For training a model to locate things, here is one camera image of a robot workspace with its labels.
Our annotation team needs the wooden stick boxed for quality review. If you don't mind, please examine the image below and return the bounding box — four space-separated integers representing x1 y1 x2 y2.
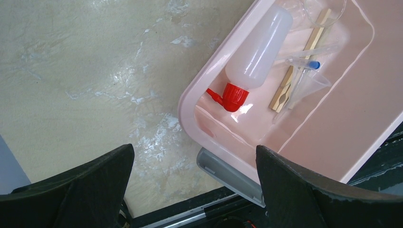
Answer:
269 8 332 119

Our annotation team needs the clear plastic pipette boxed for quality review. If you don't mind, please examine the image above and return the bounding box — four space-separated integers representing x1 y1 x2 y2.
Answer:
274 44 342 62

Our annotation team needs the pink plastic bin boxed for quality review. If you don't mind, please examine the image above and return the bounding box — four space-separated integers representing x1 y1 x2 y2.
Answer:
178 0 403 207

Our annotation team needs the small blue capped tube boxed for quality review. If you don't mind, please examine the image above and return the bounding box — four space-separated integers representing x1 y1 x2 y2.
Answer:
285 57 321 70

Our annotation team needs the white squeeze bottle red cap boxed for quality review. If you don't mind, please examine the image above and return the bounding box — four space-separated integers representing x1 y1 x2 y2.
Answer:
206 4 293 113

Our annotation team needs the clear plastic funnel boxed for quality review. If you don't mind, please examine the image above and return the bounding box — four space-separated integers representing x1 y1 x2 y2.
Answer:
269 66 332 123

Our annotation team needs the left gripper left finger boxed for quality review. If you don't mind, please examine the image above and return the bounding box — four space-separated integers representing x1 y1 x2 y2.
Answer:
0 144 135 228

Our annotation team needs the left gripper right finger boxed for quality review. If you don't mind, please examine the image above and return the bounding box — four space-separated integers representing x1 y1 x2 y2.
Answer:
256 145 403 228

